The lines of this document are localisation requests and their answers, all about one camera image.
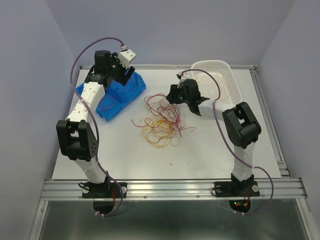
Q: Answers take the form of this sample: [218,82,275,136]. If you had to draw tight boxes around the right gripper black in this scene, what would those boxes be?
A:
[165,82,191,104]

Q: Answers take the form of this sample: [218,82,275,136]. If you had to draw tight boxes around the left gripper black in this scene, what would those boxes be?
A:
[107,52,135,86]

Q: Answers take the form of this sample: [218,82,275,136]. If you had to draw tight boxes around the red yellow wires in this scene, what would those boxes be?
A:
[131,93,197,149]

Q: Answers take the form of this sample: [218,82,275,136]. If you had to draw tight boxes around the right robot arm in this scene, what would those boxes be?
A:
[166,79,262,198]

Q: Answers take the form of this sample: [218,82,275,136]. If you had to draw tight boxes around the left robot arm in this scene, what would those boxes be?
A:
[56,47,136,198]

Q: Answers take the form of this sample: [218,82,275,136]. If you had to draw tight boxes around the blue plastic bin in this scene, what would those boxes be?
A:
[74,72,147,123]

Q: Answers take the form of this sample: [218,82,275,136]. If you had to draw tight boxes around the white perforated basket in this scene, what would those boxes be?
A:
[191,60,243,105]

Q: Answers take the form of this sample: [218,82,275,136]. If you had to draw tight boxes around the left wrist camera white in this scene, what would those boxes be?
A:
[117,49,136,69]

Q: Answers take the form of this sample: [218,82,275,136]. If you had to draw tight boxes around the yellow wire in basket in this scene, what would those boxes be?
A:
[217,74,235,96]

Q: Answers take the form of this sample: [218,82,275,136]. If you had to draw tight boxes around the red wire in bin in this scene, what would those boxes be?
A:
[99,96,118,112]

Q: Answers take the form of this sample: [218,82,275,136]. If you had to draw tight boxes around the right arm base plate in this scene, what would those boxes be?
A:
[213,180,260,198]

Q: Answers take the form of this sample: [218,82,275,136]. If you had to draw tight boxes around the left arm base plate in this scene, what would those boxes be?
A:
[78,182,128,199]

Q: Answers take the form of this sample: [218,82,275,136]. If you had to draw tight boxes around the aluminium front rail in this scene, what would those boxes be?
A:
[40,178,308,202]

